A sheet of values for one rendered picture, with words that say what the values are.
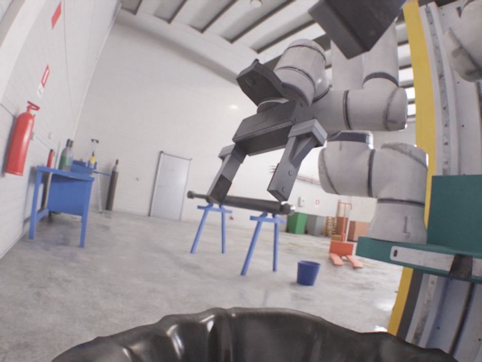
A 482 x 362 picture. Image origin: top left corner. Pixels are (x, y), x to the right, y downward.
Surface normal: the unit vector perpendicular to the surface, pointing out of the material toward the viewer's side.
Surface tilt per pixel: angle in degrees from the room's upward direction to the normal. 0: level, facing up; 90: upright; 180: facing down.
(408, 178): 90
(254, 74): 155
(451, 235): 90
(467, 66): 147
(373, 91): 68
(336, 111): 116
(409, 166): 90
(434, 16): 90
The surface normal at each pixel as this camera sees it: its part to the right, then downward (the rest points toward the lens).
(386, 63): -0.07, -0.43
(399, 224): -0.43, -0.52
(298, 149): -0.67, -0.56
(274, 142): -0.40, 0.82
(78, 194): 0.55, 0.01
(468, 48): -0.86, 0.50
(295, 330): 0.05, -0.75
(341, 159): -0.62, 0.00
